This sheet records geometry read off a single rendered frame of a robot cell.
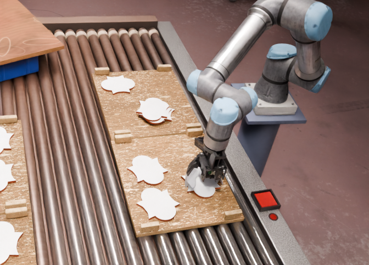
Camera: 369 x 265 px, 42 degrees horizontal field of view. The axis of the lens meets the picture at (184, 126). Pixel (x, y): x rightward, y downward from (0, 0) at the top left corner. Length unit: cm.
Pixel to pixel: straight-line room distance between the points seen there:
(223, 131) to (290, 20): 46
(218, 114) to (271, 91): 75
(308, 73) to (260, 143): 46
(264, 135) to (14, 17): 119
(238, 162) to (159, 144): 29
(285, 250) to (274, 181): 156
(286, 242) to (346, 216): 153
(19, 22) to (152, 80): 60
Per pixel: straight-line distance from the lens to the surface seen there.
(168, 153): 170
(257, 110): 206
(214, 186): 161
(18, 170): 163
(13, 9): 226
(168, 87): 201
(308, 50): 178
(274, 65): 203
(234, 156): 179
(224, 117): 135
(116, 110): 185
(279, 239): 158
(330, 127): 370
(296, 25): 163
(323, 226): 297
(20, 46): 201
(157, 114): 181
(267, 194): 167
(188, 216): 152
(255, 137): 221
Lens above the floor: 210
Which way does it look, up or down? 40 degrees down
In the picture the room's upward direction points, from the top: 11 degrees clockwise
